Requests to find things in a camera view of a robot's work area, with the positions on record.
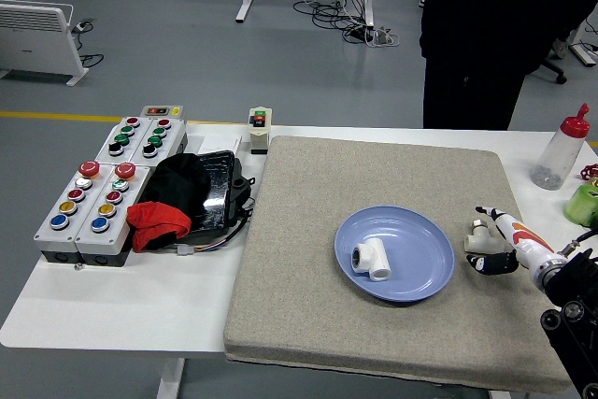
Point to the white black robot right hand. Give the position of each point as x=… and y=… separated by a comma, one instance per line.
x=523, y=240

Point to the white tee pipe metal nut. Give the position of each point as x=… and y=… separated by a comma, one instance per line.
x=479, y=242

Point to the white tee pipe threaded insert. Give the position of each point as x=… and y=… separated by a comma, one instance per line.
x=371, y=259

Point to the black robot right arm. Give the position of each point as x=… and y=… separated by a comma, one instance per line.
x=574, y=305

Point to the blue round plate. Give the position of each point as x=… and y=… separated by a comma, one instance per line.
x=411, y=254

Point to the green cylindrical part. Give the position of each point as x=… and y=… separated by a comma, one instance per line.
x=581, y=205

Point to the clear squeeze bottle red cap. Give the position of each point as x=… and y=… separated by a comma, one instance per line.
x=558, y=156

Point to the red valve handwheel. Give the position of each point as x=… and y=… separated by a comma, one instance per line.
x=589, y=171

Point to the black office chair base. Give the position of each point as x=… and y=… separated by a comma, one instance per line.
x=556, y=72

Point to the white desk foot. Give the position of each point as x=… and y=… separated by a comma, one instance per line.
x=586, y=54

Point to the grey-brown mat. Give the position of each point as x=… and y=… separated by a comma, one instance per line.
x=303, y=254

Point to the person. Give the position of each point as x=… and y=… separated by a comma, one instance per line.
x=481, y=20

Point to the white paper sheet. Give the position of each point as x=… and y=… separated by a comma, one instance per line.
x=219, y=143

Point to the black cloth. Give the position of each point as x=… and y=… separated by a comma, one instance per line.
x=180, y=184

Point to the red cloth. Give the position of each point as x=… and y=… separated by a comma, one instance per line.
x=156, y=223

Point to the grey four-button control box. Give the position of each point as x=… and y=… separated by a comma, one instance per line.
x=161, y=139
x=119, y=142

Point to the white table leg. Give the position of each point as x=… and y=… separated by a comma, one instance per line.
x=170, y=378

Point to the grey five-button control box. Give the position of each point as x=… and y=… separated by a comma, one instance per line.
x=65, y=212
x=109, y=217

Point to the white panel heater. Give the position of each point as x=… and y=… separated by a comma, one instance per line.
x=37, y=39

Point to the white red-green switch box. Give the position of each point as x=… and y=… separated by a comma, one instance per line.
x=260, y=135

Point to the small grey switch panel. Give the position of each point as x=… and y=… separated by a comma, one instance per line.
x=162, y=111

